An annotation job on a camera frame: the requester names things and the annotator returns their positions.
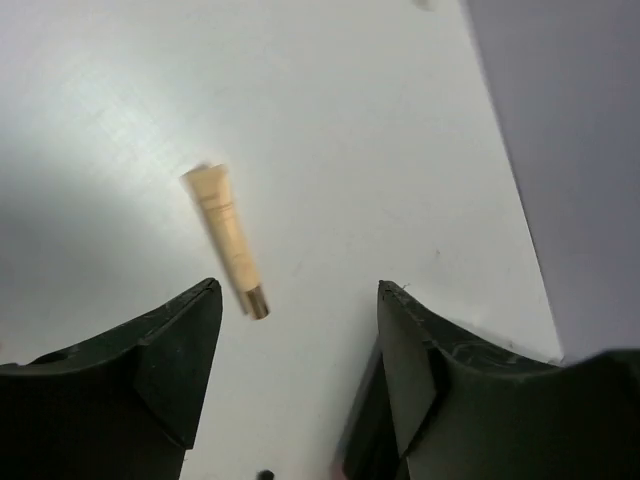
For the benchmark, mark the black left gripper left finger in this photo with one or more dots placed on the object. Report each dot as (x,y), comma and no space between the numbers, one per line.
(125,404)

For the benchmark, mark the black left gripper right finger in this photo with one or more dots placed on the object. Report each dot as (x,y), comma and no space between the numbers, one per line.
(443,403)

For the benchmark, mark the slim beige concealer tube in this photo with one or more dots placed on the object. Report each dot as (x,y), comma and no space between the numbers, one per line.
(210,188)

